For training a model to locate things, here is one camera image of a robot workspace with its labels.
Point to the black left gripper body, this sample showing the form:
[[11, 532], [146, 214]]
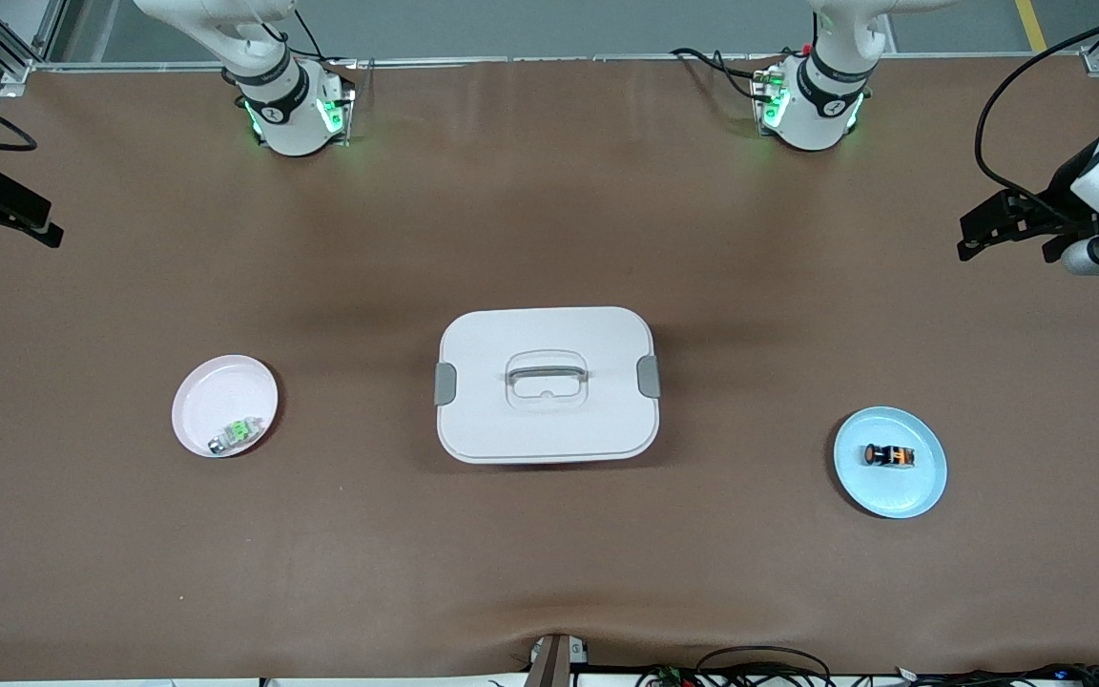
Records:
[[1057, 197]]

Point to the orange and black switch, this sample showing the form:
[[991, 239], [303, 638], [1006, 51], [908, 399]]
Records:
[[888, 456]]

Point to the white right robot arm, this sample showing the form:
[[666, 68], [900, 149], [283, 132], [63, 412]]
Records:
[[282, 114]]

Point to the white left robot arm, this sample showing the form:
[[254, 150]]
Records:
[[826, 105]]

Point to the pink round plate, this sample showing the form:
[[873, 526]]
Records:
[[216, 396]]

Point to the light blue round plate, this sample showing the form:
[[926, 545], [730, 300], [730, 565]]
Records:
[[893, 491]]

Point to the white lidded container grey clips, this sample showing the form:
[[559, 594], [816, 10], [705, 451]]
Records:
[[547, 420]]

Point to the brown table mat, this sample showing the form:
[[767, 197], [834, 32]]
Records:
[[549, 553]]

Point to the green and silver switch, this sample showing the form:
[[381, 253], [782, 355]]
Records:
[[237, 434]]

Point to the silver table edge rail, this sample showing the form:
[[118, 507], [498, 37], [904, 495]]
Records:
[[511, 61]]

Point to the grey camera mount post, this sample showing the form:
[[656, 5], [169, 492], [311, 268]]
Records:
[[549, 663]]

